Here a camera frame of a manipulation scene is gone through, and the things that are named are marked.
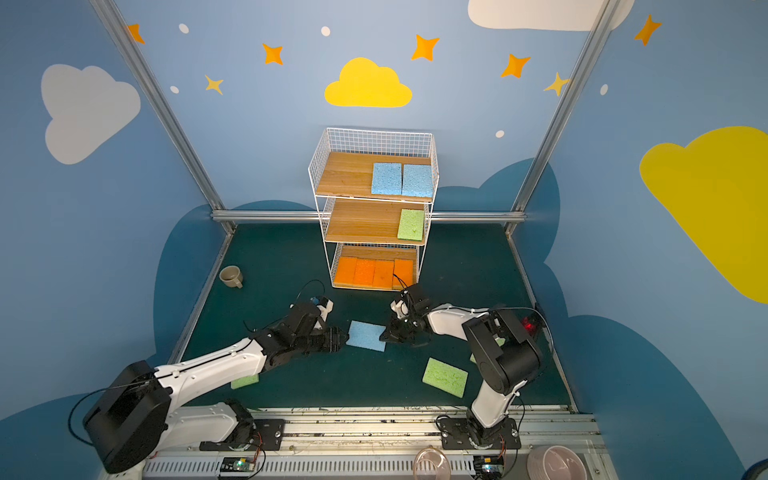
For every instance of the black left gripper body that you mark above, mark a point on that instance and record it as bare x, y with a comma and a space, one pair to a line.
327, 339

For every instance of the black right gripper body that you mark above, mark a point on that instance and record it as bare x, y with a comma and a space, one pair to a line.
399, 324

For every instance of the blue sponge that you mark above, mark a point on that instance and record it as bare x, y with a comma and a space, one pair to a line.
366, 336
417, 181
387, 179

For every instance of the orange sponge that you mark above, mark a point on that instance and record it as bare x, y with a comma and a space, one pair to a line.
383, 274
364, 273
345, 271
403, 274

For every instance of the green sponge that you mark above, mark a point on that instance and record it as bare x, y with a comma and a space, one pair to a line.
244, 382
445, 377
483, 346
411, 225

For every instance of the blue sponge front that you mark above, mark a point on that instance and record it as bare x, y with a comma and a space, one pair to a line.
387, 179

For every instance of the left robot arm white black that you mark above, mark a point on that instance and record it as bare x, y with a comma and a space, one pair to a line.
138, 414

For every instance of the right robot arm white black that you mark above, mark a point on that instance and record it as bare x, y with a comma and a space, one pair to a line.
504, 370

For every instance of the beige ceramic mug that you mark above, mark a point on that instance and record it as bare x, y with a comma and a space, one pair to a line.
231, 276

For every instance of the red black handheld object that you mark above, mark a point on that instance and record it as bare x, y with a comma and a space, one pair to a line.
533, 321

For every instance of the clear plastic bowl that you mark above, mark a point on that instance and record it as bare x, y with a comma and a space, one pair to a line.
431, 463

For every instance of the pink bowl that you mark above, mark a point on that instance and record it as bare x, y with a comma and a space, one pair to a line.
554, 463

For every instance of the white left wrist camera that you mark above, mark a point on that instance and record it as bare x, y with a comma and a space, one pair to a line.
325, 306

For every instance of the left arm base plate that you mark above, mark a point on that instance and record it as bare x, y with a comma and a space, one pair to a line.
264, 435

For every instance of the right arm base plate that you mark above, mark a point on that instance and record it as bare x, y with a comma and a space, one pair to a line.
460, 433

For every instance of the white wire three-tier shelf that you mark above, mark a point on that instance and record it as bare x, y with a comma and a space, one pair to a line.
363, 225

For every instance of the aluminium frame post right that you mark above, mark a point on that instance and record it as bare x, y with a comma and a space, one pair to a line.
584, 65

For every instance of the aluminium frame post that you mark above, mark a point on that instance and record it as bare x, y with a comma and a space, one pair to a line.
113, 21
584, 65

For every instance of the aluminium frame rail back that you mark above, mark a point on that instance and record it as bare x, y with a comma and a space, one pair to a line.
253, 216

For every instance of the aluminium frame post left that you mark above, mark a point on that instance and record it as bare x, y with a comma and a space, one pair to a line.
113, 21

